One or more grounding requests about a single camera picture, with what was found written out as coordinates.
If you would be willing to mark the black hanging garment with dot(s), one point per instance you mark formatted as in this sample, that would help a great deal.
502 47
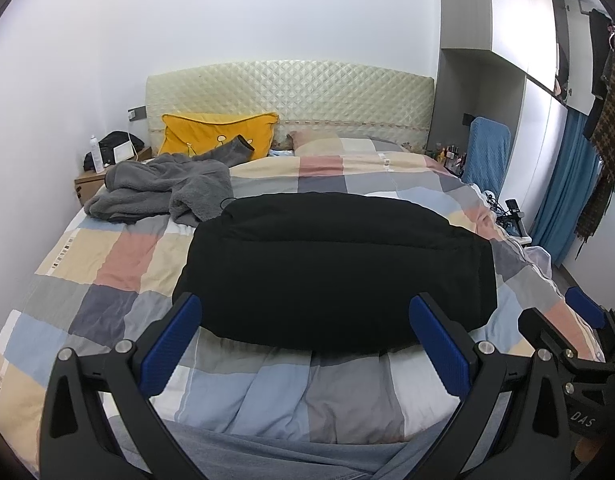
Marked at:
598 50

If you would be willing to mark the brown plaid hanging garment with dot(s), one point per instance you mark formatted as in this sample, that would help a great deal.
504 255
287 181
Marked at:
605 150

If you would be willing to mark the checked pillow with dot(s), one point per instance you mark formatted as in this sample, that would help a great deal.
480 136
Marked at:
337 142

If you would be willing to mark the wall socket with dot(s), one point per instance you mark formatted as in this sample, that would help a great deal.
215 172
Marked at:
137 114

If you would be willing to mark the clear plastic bag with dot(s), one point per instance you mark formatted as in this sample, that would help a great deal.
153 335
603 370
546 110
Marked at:
537 260

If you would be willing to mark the blue curtain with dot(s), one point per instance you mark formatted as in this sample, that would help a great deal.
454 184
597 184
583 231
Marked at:
562 185

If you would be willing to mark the row of small bottles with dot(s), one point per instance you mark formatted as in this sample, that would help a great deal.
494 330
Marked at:
450 156

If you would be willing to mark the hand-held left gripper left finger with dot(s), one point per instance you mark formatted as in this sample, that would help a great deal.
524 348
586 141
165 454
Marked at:
170 345

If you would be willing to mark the clear plastic bottle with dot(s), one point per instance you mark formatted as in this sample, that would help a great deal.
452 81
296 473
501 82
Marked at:
95 155

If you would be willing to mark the grey white wardrobe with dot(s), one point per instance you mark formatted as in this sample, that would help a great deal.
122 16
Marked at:
507 25

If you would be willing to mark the black bag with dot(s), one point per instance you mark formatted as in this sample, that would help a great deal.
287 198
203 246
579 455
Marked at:
112 141

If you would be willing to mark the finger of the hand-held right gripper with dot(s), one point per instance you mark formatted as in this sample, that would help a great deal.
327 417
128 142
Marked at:
542 327
585 305

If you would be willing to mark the yellow pillow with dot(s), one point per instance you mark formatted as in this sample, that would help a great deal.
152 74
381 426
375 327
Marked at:
207 132

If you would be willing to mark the blue towel on chair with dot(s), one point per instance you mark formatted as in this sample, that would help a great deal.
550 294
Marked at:
485 155

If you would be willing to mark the grey fleece garment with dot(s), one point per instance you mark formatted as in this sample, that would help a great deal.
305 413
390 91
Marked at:
157 185

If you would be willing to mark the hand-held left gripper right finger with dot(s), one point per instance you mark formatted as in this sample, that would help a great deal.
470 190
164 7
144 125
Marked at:
440 345

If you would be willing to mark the black padded jacket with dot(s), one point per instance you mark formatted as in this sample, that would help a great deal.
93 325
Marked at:
337 270

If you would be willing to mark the wooden nightstand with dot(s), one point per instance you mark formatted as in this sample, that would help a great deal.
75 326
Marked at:
89 185

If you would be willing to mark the checked pastel duvet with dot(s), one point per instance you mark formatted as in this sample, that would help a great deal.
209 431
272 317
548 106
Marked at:
117 260

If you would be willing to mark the white box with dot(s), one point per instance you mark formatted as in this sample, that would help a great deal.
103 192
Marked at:
122 153

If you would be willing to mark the cream quilted headboard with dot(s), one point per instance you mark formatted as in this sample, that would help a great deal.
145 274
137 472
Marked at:
297 90

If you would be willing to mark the black wall switch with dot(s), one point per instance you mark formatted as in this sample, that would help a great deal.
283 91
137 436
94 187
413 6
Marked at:
468 119

